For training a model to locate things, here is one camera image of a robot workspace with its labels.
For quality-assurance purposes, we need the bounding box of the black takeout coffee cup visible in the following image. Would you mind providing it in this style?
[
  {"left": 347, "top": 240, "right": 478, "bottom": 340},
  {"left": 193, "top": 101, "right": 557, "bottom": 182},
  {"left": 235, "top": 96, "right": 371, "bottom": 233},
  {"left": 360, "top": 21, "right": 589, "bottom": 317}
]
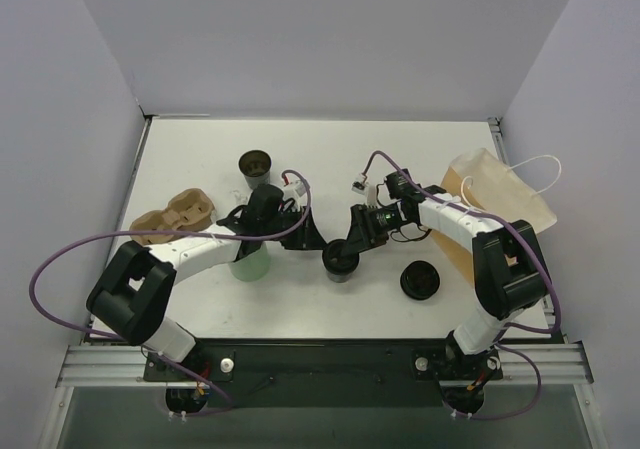
[{"left": 238, "top": 149, "right": 272, "bottom": 190}]

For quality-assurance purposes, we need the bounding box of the black cup lid stack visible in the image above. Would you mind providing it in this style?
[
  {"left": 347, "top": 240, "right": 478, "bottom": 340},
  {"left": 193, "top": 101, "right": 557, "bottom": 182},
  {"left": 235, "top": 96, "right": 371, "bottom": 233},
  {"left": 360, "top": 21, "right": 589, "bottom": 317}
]
[{"left": 400, "top": 260, "right": 441, "bottom": 301}]

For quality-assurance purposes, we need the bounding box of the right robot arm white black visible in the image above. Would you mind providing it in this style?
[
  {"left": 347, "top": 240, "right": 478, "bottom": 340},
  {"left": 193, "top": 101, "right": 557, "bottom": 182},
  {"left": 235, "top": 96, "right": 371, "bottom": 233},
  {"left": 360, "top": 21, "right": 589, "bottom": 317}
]
[{"left": 333, "top": 170, "right": 551, "bottom": 377}]

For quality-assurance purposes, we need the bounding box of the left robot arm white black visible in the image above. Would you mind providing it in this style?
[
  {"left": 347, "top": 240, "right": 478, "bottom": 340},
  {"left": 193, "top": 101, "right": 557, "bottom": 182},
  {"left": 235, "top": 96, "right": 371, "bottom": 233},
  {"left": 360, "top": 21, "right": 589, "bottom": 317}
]
[{"left": 86, "top": 180, "right": 326, "bottom": 380}]

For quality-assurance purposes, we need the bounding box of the brown paper takeout bag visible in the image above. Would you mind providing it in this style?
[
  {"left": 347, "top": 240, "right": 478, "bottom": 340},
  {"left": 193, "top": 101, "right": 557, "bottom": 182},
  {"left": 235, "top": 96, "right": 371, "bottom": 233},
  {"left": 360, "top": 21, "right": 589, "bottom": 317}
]
[{"left": 429, "top": 147, "right": 562, "bottom": 290}]

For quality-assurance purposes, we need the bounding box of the green straw holder cup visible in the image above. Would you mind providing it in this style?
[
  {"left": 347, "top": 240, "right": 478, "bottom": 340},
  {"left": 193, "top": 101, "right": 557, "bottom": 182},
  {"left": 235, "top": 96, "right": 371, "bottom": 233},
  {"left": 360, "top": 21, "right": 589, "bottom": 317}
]
[{"left": 228, "top": 241, "right": 271, "bottom": 282}]

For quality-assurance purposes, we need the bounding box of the brown cardboard cup carrier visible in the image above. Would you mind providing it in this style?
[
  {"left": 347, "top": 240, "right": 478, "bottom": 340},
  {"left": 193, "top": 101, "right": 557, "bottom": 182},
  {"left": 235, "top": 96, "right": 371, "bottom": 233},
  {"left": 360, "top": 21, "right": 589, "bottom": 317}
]
[{"left": 129, "top": 188, "right": 217, "bottom": 232}]

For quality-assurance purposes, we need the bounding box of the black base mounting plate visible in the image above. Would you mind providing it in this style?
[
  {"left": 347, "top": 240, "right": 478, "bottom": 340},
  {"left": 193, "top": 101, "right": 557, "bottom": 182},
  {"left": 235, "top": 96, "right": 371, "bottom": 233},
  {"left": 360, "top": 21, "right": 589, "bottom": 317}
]
[{"left": 143, "top": 339, "right": 503, "bottom": 414}]

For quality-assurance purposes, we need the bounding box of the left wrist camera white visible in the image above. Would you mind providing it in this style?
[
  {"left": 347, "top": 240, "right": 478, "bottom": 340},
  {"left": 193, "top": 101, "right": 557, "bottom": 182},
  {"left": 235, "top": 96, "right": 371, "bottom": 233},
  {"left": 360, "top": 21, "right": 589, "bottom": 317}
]
[{"left": 281, "top": 170, "right": 310, "bottom": 211}]

